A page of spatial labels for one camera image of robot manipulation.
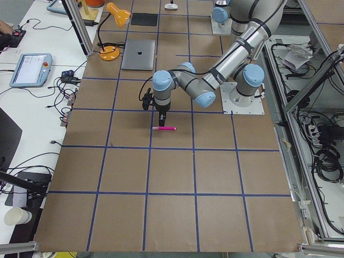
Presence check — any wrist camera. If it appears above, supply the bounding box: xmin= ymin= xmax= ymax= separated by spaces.
xmin=142 ymin=88 xmax=154 ymax=111

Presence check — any aluminium frame post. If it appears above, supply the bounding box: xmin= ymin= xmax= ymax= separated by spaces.
xmin=62 ymin=0 xmax=94 ymax=56

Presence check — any black lamp cable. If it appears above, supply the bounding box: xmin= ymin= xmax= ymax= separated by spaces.
xmin=96 ymin=41 xmax=127 ymax=56

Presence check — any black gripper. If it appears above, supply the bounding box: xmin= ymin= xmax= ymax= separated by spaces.
xmin=155 ymin=103 xmax=170 ymax=127

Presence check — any silver closed laptop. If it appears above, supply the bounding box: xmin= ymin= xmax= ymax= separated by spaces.
xmin=121 ymin=39 xmax=155 ymax=71

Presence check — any pink marker pen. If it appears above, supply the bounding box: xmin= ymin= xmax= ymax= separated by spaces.
xmin=152 ymin=126 xmax=176 ymax=131

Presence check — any white paper cup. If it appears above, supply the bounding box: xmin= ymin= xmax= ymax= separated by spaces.
xmin=4 ymin=207 xmax=32 ymax=226

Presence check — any blue teach pendant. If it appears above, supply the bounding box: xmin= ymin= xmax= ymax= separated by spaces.
xmin=46 ymin=0 xmax=67 ymax=15
xmin=9 ymin=53 xmax=53 ymax=88

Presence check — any orange desk lamp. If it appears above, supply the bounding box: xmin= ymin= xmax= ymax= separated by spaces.
xmin=97 ymin=2 xmax=132 ymax=61

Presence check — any black mousepad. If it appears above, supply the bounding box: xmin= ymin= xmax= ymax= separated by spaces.
xmin=131 ymin=13 xmax=158 ymax=26

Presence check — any wooden stand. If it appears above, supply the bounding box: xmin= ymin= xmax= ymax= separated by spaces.
xmin=78 ymin=0 xmax=99 ymax=21

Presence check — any white computer mouse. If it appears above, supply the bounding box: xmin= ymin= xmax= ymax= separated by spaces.
xmin=164 ymin=3 xmax=178 ymax=10

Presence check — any black power adapter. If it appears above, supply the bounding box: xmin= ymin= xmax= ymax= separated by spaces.
xmin=83 ymin=19 xmax=98 ymax=27

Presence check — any orange cylindrical container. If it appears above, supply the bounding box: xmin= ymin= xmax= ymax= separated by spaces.
xmin=85 ymin=0 xmax=105 ymax=8

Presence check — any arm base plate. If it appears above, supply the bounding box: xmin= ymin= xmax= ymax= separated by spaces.
xmin=210 ymin=16 xmax=232 ymax=35
xmin=220 ymin=82 xmax=264 ymax=116

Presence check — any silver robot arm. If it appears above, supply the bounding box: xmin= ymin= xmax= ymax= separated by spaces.
xmin=211 ymin=0 xmax=231 ymax=25
xmin=152 ymin=1 xmax=286 ymax=126

